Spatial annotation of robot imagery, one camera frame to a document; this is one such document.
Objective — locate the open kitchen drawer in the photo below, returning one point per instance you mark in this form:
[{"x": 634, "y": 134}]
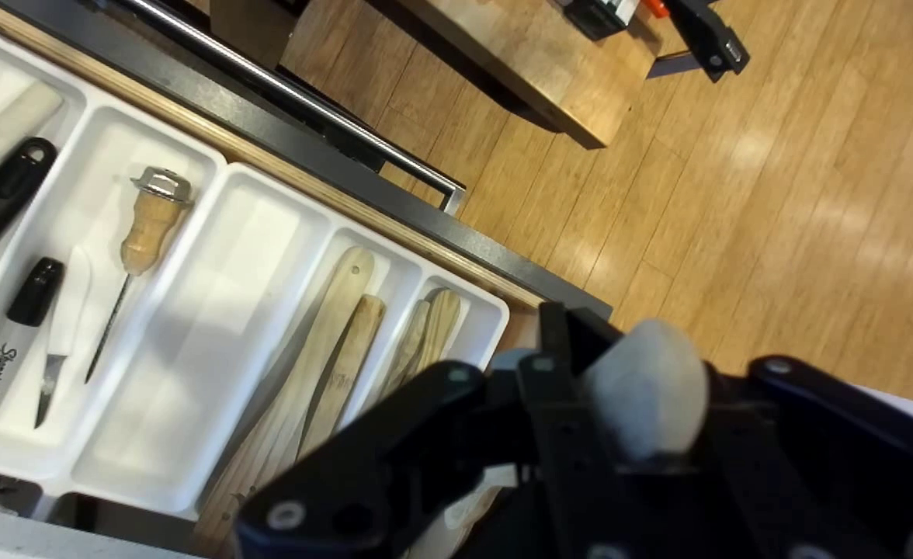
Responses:
[{"x": 110, "y": 56}]

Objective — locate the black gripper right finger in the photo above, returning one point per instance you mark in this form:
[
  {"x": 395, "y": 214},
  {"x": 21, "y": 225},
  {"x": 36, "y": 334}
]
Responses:
[{"x": 815, "y": 467}]

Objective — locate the small paring knife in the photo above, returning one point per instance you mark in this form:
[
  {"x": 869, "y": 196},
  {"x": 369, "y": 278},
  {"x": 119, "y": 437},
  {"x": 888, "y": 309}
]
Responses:
[{"x": 64, "y": 330}]

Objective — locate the white cutlery organizer tray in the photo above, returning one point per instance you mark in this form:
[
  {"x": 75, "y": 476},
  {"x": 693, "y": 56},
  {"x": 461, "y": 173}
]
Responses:
[{"x": 161, "y": 367}]

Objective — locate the black handled knife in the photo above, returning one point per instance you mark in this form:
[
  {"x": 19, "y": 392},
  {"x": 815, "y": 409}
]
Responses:
[{"x": 19, "y": 176}]

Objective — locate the wooden side table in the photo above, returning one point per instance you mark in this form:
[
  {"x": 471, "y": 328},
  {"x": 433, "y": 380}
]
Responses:
[{"x": 531, "y": 60}]

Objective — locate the black marker pen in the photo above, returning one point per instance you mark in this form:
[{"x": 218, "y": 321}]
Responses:
[{"x": 21, "y": 317}]

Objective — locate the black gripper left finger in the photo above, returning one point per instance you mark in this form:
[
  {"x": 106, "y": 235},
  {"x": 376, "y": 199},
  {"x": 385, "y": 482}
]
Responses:
[{"x": 382, "y": 481}]

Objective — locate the wooden flat utensil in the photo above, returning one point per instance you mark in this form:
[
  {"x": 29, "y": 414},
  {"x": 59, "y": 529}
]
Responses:
[{"x": 342, "y": 370}]

